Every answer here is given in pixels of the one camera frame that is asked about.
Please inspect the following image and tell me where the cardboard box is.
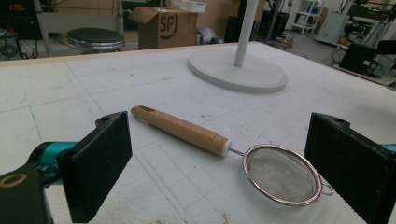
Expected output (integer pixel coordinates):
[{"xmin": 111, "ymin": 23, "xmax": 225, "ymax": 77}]
[{"xmin": 128, "ymin": 7, "xmax": 199, "ymax": 50}]

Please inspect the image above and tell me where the white cabinet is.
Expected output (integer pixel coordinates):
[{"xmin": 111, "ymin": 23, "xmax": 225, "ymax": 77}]
[{"xmin": 315, "ymin": 11, "xmax": 351, "ymax": 47}]

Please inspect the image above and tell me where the black round stool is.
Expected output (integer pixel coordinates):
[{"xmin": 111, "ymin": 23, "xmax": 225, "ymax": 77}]
[{"xmin": 66, "ymin": 27, "xmax": 126, "ymax": 53}]

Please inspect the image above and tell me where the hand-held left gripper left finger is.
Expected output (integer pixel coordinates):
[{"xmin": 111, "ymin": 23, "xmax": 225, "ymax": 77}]
[{"xmin": 55, "ymin": 110, "xmax": 134, "ymax": 224}]

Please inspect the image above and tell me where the black monitor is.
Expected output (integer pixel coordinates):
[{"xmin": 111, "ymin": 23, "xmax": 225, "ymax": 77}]
[{"xmin": 338, "ymin": 42, "xmax": 378, "ymax": 75}]

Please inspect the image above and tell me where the wooden handled mesh strainer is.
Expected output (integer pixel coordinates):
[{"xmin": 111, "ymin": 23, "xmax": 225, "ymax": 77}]
[{"xmin": 130, "ymin": 105, "xmax": 335, "ymax": 207}]

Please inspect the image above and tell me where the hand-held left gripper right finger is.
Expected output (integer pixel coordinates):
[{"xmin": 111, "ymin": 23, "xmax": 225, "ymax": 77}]
[{"xmin": 304, "ymin": 112, "xmax": 396, "ymax": 224}]

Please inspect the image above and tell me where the white round stand base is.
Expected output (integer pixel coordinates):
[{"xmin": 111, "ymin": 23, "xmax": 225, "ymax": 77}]
[{"xmin": 187, "ymin": 47, "xmax": 289, "ymax": 94}]

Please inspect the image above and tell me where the white shelf rack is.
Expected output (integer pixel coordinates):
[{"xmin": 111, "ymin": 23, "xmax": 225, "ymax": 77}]
[{"xmin": 291, "ymin": 0, "xmax": 325, "ymax": 35}]

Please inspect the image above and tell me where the white stand pole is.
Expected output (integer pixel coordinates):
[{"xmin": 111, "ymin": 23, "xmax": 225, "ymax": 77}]
[{"xmin": 233, "ymin": 0, "xmax": 260, "ymax": 68}]

